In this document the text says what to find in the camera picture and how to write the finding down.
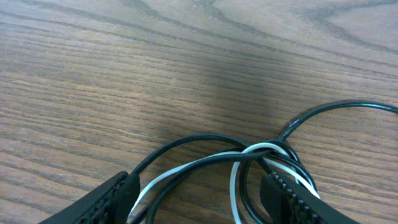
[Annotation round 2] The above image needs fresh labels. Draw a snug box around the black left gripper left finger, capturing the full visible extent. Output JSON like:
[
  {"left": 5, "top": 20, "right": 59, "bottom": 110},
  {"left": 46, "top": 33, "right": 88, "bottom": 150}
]
[{"left": 40, "top": 171, "right": 141, "bottom": 224}]

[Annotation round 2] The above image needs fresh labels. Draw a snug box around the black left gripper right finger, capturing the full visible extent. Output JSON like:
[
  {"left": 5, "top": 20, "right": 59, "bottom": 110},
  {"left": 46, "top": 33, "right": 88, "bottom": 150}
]
[{"left": 259, "top": 172, "right": 358, "bottom": 224}]

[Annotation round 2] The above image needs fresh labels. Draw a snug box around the black usb cable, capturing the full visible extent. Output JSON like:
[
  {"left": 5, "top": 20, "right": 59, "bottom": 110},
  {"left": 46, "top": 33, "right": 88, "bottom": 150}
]
[{"left": 129, "top": 100, "right": 398, "bottom": 224}]

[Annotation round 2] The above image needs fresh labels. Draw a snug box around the white usb cable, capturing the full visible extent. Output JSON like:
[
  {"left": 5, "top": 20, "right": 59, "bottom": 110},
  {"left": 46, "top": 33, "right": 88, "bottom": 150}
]
[{"left": 126, "top": 142, "right": 321, "bottom": 224}]

